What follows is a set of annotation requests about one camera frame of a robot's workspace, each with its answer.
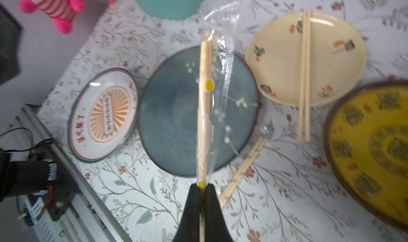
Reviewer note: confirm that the green trash bin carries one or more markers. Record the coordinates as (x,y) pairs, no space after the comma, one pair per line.
(169,9)

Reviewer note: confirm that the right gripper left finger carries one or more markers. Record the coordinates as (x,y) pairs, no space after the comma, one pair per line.
(189,228)

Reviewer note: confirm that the white plush with yellow glasses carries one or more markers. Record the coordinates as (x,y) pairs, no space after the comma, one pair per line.
(62,12)

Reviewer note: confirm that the yellow patterned plate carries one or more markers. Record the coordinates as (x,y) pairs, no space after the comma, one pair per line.
(366,144)

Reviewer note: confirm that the dark green glass plate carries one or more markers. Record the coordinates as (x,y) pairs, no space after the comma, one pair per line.
(168,113)

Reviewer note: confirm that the chopsticks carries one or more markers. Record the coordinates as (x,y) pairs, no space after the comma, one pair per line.
(266,133)
(203,127)
(303,127)

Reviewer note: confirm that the cream small plate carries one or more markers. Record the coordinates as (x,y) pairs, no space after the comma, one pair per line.
(328,60)

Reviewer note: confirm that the white orange sunburst plate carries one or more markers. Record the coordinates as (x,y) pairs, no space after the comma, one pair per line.
(103,116)

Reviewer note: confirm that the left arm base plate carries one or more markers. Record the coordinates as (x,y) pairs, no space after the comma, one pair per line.
(53,202)

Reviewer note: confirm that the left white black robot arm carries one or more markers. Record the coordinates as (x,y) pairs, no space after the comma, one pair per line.
(25,177)

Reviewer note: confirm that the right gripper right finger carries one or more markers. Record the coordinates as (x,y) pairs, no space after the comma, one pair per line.
(215,226)

